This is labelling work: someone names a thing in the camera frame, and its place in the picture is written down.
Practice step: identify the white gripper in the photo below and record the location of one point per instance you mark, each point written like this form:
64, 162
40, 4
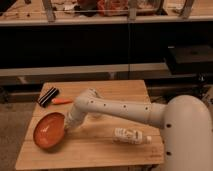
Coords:
73, 120

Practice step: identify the orange ceramic bowl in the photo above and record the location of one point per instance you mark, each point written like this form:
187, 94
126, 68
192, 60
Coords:
49, 131

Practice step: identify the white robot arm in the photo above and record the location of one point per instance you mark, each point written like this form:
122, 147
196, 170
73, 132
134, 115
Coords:
186, 121

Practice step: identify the orange carrot toy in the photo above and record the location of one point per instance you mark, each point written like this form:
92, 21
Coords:
57, 101

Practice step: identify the black striped block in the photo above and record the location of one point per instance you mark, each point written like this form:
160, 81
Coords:
44, 100

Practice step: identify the white plastic bottle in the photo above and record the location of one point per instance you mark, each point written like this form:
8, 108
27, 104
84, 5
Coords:
131, 136

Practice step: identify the grey metal shelf rack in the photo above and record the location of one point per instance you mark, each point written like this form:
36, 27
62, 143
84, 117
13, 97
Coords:
56, 37

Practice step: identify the black box on right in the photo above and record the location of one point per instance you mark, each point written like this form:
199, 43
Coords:
190, 59

